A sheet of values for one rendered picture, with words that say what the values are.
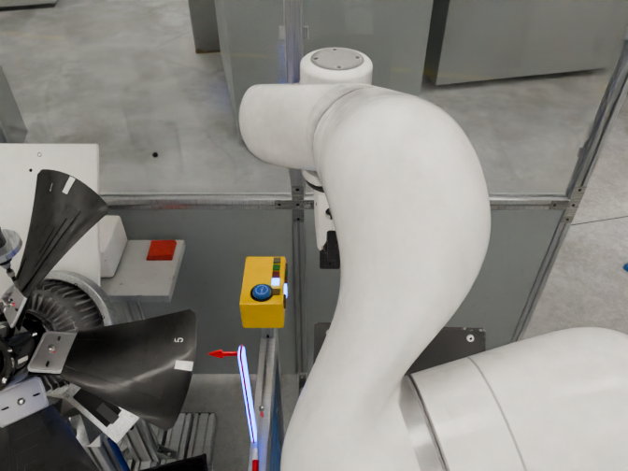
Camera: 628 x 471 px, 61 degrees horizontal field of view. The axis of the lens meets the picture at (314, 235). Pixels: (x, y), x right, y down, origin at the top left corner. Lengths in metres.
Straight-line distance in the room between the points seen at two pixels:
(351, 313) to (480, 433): 0.08
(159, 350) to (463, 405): 0.82
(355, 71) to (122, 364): 0.69
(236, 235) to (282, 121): 1.24
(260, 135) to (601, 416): 0.40
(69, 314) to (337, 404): 0.98
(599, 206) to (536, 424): 3.38
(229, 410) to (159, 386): 1.31
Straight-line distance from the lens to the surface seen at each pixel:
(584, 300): 2.98
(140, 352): 1.06
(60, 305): 1.21
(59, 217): 1.06
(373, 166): 0.27
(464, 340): 1.02
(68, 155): 1.32
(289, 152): 0.54
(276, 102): 0.54
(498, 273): 1.96
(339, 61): 0.63
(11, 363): 1.08
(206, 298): 1.99
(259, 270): 1.31
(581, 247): 3.29
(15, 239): 0.93
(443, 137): 0.28
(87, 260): 1.30
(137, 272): 1.68
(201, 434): 2.21
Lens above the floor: 2.00
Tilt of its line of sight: 42 degrees down
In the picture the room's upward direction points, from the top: straight up
